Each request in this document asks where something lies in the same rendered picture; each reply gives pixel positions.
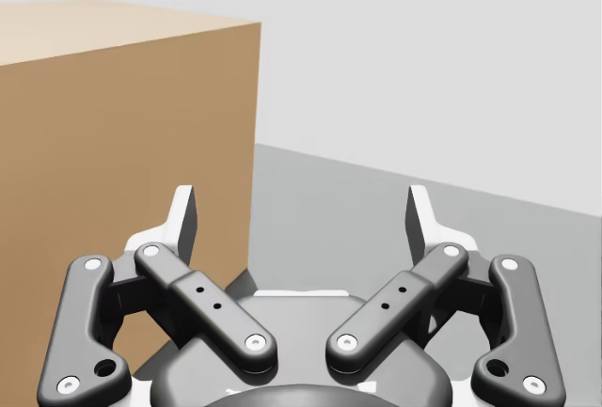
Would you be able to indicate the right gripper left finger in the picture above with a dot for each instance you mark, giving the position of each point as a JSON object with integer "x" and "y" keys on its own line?
{"x": 207, "y": 301}

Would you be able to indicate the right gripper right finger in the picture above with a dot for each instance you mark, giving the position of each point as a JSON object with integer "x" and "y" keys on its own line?
{"x": 395, "y": 301}

